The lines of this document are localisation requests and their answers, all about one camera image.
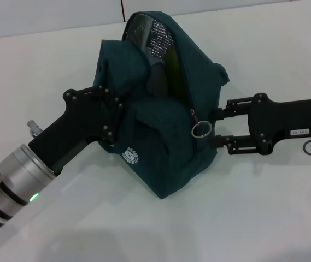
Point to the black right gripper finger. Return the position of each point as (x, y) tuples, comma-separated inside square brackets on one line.
[(240, 143), (237, 106)]

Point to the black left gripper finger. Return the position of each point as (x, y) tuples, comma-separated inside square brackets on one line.
[(103, 91), (115, 120)]

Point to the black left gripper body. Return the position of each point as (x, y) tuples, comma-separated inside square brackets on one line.
[(81, 117)]

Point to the dark teal fabric lunch bag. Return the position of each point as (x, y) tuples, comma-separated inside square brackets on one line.
[(158, 142)]

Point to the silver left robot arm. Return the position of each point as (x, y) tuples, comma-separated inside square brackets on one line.
[(16, 172)]

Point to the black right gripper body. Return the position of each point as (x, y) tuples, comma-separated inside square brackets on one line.
[(281, 117)]

